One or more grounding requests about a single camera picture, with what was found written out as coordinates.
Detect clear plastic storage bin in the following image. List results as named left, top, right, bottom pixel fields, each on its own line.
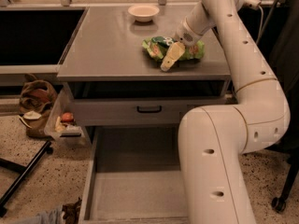
left=44, top=90, right=86, bottom=146

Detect grey drawer cabinet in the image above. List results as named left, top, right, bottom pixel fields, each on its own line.
left=56, top=5, right=233, bottom=142

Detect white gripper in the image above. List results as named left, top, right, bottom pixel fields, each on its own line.
left=161, top=19, right=202, bottom=72

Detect grey hanging cable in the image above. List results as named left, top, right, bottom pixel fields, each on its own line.
left=255, top=0, right=286, bottom=46

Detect black office chair base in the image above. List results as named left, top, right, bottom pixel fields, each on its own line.
left=270, top=147, right=299, bottom=214

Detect white bowl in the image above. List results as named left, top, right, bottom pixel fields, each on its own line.
left=128, top=5, right=160, bottom=22

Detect black drawer handle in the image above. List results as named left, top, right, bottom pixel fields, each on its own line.
left=136, top=105, right=163, bottom=114

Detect brown cloth bag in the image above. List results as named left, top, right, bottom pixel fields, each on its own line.
left=19, top=74, right=58, bottom=138

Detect open lower grey drawer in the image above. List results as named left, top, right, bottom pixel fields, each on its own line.
left=78, top=127, right=188, bottom=224

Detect green rice chip bag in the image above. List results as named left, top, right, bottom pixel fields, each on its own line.
left=142, top=36, right=205, bottom=62

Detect red apple in bin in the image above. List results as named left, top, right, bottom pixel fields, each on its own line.
left=61, top=112, right=74, bottom=122

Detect closed upper grey drawer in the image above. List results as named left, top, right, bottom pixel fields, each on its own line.
left=69, top=97, right=226, bottom=126

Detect black metal stand legs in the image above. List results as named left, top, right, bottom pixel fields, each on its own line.
left=0, top=141, right=53, bottom=217

